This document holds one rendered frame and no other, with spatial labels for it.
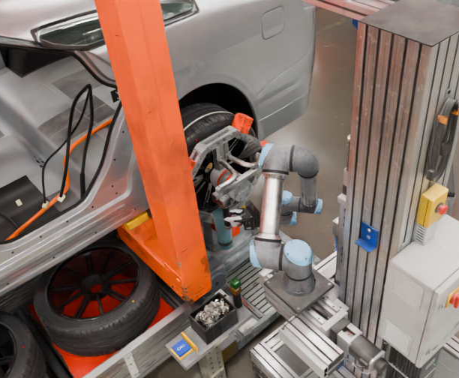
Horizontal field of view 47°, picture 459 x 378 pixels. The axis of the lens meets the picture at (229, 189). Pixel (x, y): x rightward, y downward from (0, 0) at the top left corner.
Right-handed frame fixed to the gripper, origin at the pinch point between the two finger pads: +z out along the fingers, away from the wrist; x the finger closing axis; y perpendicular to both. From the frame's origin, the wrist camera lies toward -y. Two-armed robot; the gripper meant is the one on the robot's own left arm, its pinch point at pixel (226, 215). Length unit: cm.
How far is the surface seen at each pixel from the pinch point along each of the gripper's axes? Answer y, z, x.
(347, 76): 83, -90, 281
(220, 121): -32.6, 3.3, 37.6
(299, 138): 83, -41, 179
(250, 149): -20.2, -12.1, 28.5
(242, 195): 0.6, -7.2, 15.7
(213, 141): -29.0, 6.0, 24.7
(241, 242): 61, 0, 37
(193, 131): -33.4, 15.9, 27.6
